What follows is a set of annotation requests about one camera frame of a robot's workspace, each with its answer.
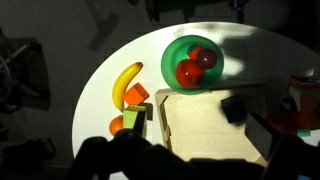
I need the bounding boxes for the lime green cube block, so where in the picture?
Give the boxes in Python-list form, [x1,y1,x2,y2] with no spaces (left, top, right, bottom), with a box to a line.
[123,105,147,129]

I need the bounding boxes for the dark purple plum toy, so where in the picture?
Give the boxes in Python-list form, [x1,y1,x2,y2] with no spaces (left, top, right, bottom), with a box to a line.
[196,49,217,70]

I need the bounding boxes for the orange and white cube toy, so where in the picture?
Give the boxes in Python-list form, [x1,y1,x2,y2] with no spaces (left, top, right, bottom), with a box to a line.
[288,76,320,130]

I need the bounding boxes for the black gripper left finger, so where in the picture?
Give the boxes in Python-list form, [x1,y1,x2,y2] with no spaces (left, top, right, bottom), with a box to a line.
[66,129,174,180]

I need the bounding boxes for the yellow banana toy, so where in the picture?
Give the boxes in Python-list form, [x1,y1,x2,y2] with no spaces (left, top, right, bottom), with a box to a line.
[112,62,143,111]

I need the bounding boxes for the orange cube block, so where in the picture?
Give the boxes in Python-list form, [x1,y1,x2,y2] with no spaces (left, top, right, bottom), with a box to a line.
[122,83,149,105]

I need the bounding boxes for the white round table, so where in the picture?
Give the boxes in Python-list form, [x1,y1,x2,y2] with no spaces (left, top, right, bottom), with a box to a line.
[71,21,320,180]

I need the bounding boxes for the green translucent plastic bowl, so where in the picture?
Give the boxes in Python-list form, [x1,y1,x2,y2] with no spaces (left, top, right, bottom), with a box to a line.
[161,35,224,95]

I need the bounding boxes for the light wooden tray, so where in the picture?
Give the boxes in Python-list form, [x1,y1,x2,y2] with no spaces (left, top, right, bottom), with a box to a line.
[155,86,267,166]

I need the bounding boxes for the orange fruit toy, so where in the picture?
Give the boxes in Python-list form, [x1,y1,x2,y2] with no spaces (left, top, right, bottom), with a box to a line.
[109,115,123,136]

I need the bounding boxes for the orange carrot piece toy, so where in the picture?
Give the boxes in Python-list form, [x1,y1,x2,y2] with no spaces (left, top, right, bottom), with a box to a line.
[187,45,202,60]

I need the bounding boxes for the red tomato toy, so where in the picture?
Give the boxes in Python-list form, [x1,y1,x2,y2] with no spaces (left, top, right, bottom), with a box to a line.
[175,59,204,88]

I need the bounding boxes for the blue cube block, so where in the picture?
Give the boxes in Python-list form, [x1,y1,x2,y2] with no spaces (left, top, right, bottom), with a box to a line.
[221,95,247,124]

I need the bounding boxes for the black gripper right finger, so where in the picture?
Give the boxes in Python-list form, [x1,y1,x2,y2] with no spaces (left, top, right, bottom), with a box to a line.
[261,135,320,180]

